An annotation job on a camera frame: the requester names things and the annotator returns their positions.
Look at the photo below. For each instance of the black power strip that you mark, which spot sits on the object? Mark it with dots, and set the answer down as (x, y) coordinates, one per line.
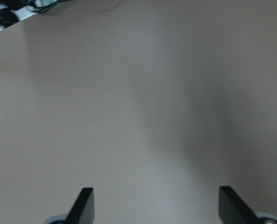
(14, 11)

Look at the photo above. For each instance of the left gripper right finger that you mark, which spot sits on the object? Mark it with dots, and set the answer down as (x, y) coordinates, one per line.
(232, 209)

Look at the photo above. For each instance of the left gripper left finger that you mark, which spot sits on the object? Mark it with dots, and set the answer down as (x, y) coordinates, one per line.
(83, 209)

